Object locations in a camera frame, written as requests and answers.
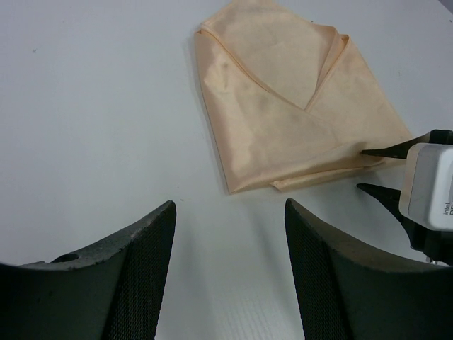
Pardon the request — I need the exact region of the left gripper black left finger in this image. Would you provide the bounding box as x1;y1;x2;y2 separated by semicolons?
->
1;201;176;339

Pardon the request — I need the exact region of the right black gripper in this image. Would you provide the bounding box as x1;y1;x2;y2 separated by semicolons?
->
356;130;452;264

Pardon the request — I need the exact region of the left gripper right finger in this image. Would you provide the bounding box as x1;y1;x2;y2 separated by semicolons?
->
285;199;452;339

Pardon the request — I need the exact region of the peach cloth napkin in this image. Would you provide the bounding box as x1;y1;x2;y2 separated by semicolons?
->
195;1;411;193

